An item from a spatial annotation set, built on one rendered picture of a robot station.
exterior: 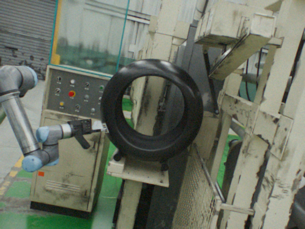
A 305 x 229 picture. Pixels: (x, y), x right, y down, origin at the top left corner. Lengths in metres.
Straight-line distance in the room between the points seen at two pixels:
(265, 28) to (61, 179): 2.00
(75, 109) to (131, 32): 8.48
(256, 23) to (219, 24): 0.16
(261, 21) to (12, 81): 1.07
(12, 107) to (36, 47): 9.47
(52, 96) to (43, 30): 8.36
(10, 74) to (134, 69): 0.59
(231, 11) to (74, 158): 1.74
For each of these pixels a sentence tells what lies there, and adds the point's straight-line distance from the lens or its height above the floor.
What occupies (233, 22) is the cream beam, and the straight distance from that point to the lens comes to 1.31.
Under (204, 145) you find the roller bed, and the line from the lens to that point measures 1.91.
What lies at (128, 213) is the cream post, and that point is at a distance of 2.18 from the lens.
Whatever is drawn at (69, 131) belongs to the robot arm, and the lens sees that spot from 1.46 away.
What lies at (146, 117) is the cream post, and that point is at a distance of 1.92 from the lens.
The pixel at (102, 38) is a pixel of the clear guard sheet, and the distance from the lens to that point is 2.32.
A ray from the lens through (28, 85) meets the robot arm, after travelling 1.48.
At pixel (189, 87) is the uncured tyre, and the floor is 1.37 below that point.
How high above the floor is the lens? 1.47
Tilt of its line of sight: 11 degrees down
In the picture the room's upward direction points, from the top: 12 degrees clockwise
